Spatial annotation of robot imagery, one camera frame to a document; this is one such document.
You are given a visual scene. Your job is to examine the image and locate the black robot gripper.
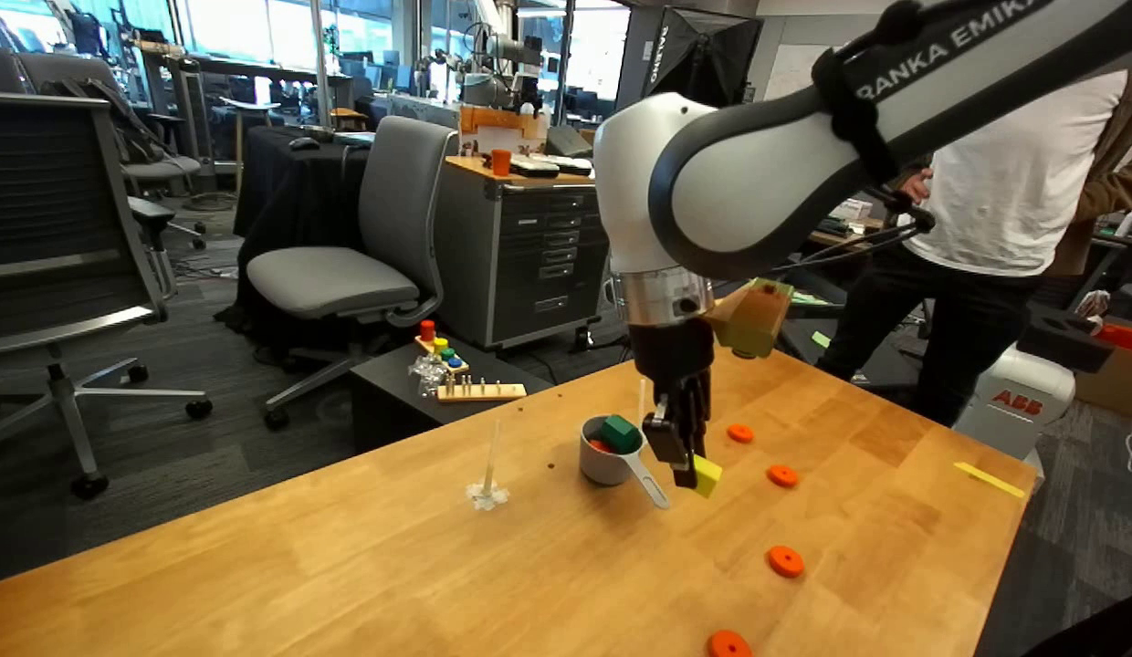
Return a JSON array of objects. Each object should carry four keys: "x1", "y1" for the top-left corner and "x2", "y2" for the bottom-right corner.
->
[{"x1": 626, "y1": 318, "x2": 718, "y2": 478}]

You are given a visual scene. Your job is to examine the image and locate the yellow cube block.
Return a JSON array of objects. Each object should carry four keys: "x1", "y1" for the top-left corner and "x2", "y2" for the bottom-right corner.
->
[{"x1": 689, "y1": 454, "x2": 728, "y2": 499}]

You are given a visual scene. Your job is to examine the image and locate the green cylinder block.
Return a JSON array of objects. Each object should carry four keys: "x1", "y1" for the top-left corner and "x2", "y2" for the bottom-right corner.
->
[{"x1": 594, "y1": 414, "x2": 645, "y2": 455}]

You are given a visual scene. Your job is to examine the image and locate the standing person's bare hand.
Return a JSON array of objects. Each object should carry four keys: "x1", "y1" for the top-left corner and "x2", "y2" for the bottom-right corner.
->
[{"x1": 896, "y1": 165, "x2": 941, "y2": 212}]

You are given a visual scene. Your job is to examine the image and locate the wooden peg rack toy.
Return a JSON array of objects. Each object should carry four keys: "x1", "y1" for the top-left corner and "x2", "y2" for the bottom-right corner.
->
[{"x1": 430, "y1": 377, "x2": 531, "y2": 405}]

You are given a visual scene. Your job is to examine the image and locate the clear peg on base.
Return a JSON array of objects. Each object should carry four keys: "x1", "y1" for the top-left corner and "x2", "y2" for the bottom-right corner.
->
[{"x1": 464, "y1": 418, "x2": 514, "y2": 516}]

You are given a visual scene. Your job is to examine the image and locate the grey drawer cabinet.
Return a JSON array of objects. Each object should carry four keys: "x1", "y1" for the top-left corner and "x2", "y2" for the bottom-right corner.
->
[{"x1": 430, "y1": 154, "x2": 612, "y2": 357}]

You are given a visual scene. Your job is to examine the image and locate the cluttered wooden side desk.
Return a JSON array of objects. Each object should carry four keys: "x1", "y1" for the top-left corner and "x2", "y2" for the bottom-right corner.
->
[{"x1": 795, "y1": 197, "x2": 907, "y2": 268}]

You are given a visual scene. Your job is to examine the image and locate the colourful stacking toy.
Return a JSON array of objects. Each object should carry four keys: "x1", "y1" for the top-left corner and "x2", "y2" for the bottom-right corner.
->
[{"x1": 412, "y1": 318, "x2": 470, "y2": 380}]

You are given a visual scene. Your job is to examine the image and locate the clear plastic bag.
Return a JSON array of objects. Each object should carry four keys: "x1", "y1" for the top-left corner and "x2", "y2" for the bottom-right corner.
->
[{"x1": 407, "y1": 357, "x2": 452, "y2": 398}]

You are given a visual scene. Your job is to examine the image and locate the low black side table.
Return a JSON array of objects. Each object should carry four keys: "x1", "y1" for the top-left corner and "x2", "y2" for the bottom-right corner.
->
[{"x1": 346, "y1": 343, "x2": 559, "y2": 454}]

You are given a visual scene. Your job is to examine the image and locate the yellow tape strip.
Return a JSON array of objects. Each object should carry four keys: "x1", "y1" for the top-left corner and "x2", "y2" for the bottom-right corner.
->
[{"x1": 948, "y1": 455, "x2": 1032, "y2": 505}]

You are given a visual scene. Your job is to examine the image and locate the white ABB machine housing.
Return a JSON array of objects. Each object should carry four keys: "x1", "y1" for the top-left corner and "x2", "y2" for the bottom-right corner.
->
[{"x1": 953, "y1": 343, "x2": 1082, "y2": 464}]

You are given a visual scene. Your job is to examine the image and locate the orange and white box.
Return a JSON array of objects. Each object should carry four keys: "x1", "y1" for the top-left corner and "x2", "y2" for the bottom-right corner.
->
[{"x1": 452, "y1": 101, "x2": 552, "y2": 156}]

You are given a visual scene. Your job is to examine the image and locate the grey padded office chair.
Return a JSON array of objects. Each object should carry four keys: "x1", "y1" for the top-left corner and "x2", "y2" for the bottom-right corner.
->
[{"x1": 240, "y1": 115, "x2": 464, "y2": 432}]

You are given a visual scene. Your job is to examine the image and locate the black equipment case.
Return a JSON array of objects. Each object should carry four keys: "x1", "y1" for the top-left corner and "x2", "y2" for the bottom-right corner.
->
[{"x1": 1019, "y1": 295, "x2": 1132, "y2": 377}]

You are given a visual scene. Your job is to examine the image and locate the person in white shirt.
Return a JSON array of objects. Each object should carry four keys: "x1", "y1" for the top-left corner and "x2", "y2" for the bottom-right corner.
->
[{"x1": 813, "y1": 67, "x2": 1132, "y2": 432}]

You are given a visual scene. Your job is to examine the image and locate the brown cardboard box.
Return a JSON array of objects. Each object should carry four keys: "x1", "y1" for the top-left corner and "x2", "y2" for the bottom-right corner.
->
[{"x1": 1075, "y1": 346, "x2": 1132, "y2": 429}]

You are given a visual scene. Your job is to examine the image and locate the red box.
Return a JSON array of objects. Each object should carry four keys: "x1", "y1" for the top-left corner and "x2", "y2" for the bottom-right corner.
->
[{"x1": 1092, "y1": 318, "x2": 1132, "y2": 357}]

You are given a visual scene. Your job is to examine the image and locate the black draped table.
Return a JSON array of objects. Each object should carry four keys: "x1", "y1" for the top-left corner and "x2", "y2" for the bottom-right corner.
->
[{"x1": 225, "y1": 122, "x2": 375, "y2": 251}]

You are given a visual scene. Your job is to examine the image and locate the black mesh office chair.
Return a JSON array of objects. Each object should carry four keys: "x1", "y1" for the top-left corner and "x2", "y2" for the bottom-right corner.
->
[{"x1": 0, "y1": 83, "x2": 217, "y2": 505}]

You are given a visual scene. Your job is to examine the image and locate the grey measuring cup with handle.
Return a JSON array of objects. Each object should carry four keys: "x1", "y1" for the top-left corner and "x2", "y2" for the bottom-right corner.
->
[{"x1": 577, "y1": 414, "x2": 672, "y2": 511}]

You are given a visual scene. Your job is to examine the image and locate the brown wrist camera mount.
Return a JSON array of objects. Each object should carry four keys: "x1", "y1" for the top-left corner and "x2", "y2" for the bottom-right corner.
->
[{"x1": 710, "y1": 273, "x2": 795, "y2": 364}]

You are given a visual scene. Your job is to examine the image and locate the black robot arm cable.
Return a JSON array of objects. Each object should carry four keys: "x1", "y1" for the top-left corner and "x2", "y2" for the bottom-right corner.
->
[{"x1": 761, "y1": 0, "x2": 946, "y2": 284}]

